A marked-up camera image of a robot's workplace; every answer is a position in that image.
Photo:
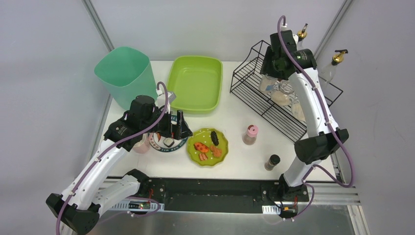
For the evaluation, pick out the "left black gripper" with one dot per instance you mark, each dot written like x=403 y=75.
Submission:
x=173 y=129

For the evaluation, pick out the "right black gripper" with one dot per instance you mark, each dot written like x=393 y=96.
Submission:
x=272 y=68

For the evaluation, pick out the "white grain shaker jar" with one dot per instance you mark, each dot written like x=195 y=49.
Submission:
x=267 y=83

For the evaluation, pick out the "green dotted plate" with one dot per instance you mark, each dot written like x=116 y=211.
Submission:
x=203 y=135

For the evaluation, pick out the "glass jar beige contents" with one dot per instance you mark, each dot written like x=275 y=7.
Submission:
x=281 y=92

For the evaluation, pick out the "tall oil bottle gold pump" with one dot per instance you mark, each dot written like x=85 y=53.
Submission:
x=302 y=34

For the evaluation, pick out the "oil bottle gold spout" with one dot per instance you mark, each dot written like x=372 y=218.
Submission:
x=328 y=72

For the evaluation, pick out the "large glass jar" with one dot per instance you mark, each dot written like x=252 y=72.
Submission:
x=297 y=111

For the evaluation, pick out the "pink lid spice jar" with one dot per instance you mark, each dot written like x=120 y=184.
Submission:
x=250 y=135

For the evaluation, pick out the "small black cap spice bottle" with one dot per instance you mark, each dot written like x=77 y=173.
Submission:
x=272 y=162

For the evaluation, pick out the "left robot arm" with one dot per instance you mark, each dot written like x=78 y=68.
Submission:
x=82 y=203

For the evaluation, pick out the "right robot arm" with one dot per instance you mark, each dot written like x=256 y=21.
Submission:
x=324 y=134

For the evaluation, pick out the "sushi rice roll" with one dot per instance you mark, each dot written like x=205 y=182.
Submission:
x=168 y=142

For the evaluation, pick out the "orange grilled fish piece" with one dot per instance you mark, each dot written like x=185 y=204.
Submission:
x=201 y=147

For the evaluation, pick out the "black sea cucumber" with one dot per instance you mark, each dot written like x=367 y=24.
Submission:
x=214 y=138

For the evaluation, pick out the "pork belly piece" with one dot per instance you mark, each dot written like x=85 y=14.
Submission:
x=203 y=157

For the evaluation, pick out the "fried chicken nugget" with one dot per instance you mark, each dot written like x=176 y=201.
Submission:
x=217 y=152

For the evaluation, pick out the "pink white mug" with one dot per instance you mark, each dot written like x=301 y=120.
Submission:
x=142 y=146

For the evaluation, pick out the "lime green plastic basin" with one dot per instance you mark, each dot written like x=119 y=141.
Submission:
x=197 y=82

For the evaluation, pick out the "teal plastic bin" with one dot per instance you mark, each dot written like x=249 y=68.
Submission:
x=126 y=73

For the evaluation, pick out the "black wire rack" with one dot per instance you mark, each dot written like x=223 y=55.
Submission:
x=245 y=86

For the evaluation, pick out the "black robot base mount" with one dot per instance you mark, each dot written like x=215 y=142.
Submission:
x=219 y=195

